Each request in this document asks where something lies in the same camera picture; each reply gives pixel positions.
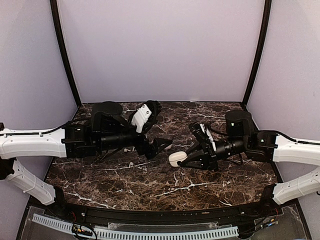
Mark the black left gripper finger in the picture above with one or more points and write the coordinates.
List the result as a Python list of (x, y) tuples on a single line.
[(162, 141), (154, 150)]

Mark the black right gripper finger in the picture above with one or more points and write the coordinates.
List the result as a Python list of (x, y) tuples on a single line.
[(200, 162), (194, 150)]

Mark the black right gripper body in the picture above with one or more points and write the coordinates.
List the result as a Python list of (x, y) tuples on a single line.
[(209, 153)]

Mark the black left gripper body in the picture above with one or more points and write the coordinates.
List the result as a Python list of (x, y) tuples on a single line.
[(142, 148)]

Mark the white charging case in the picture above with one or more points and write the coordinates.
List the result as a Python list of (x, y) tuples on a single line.
[(175, 159)]

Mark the pink earbud charging case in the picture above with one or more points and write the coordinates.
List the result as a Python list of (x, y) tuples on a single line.
[(168, 147)]

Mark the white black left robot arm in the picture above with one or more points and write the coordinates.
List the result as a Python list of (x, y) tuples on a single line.
[(105, 130)]

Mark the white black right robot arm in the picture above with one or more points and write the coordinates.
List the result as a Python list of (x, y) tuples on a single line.
[(268, 146)]

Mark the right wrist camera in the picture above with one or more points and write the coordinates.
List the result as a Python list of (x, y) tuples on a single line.
[(203, 136)]

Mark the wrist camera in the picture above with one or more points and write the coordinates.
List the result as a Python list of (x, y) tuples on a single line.
[(145, 116), (203, 136)]

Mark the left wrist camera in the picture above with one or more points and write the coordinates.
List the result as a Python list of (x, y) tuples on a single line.
[(145, 116)]

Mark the black front aluminium rail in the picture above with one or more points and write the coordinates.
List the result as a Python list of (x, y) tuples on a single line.
[(240, 214)]

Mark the white slotted cable duct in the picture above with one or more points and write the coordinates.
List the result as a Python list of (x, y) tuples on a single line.
[(119, 231)]

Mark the black left frame post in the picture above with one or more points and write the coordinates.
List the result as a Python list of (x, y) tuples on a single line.
[(63, 52)]

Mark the black frame post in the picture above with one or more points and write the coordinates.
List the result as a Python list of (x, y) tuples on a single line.
[(63, 52), (258, 53)]

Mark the black right frame post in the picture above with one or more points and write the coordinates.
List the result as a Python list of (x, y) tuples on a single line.
[(258, 53)]

